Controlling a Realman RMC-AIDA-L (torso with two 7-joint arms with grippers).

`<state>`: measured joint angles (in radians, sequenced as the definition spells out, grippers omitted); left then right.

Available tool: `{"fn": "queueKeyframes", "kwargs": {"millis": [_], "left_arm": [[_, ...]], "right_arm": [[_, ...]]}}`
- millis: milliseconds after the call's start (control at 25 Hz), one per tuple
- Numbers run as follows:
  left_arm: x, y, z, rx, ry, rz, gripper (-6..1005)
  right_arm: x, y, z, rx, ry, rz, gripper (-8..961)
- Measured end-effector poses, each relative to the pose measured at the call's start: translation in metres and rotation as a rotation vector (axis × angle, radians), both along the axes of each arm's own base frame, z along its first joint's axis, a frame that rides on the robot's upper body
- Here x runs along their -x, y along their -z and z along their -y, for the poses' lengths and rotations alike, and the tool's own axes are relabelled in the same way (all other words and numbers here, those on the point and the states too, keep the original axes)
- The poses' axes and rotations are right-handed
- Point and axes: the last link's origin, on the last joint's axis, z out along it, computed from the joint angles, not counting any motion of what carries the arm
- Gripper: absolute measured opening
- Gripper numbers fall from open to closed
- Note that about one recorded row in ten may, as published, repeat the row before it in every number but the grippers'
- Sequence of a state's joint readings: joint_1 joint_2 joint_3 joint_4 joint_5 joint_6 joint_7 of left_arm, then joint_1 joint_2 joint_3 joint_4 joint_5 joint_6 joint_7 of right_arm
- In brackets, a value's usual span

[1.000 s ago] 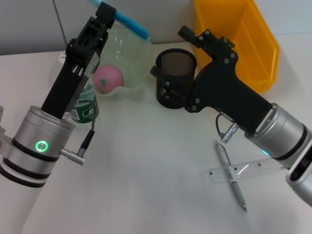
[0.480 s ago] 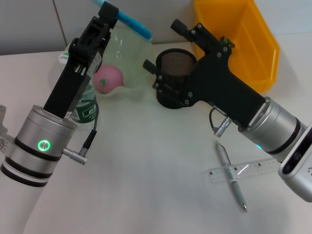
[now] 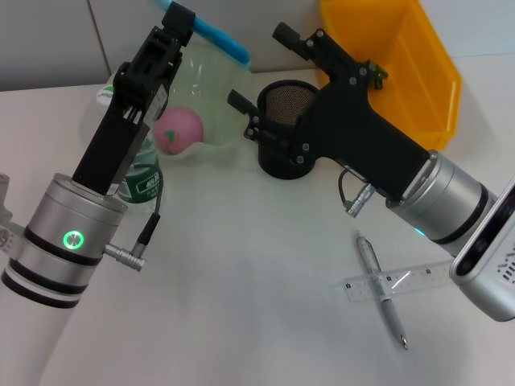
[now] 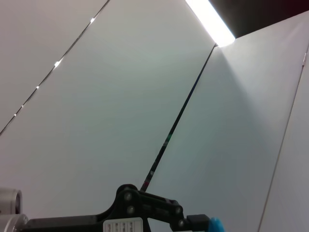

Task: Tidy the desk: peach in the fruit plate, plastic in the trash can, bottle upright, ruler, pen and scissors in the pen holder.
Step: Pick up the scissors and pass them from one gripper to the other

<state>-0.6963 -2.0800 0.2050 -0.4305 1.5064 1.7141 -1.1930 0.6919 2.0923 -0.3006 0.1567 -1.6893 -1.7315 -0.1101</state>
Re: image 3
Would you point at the grey ballpoint pen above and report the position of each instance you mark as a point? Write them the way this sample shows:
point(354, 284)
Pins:
point(392, 317)

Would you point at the yellow plastic storage bin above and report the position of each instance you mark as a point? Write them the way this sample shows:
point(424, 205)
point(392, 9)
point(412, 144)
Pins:
point(422, 60)

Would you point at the blue teal scissors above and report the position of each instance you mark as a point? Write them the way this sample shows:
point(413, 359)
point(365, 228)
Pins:
point(225, 40)

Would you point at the translucent green fruit plate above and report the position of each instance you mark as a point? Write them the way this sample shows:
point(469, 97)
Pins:
point(213, 104)

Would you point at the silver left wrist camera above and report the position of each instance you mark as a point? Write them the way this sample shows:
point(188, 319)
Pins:
point(10, 241)

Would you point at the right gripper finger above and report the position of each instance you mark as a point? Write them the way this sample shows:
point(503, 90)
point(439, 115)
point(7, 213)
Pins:
point(273, 138)
point(318, 50)

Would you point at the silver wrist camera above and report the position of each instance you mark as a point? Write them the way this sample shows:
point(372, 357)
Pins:
point(487, 261)
point(10, 241)

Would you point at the pink peach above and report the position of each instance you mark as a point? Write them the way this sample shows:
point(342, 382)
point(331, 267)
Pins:
point(181, 128)

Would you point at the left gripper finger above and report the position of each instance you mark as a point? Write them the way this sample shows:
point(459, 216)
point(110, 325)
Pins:
point(179, 24)

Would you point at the transparent plastic ruler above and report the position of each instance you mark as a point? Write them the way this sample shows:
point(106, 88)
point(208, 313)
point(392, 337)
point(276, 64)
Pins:
point(358, 289)

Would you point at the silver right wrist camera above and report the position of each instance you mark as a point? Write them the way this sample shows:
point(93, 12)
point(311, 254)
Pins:
point(487, 261)

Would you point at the clear green-label water bottle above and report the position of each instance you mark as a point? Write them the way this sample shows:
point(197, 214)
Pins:
point(147, 185)

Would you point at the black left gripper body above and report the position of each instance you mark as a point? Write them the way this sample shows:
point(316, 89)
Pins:
point(108, 144)

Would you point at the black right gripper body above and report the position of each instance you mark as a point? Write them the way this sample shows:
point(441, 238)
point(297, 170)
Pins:
point(354, 132)

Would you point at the green plastic wrapper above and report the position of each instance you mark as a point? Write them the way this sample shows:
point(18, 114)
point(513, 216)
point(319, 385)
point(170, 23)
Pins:
point(380, 78)

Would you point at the black mesh pen cup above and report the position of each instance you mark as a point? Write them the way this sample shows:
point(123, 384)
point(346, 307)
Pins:
point(277, 100)

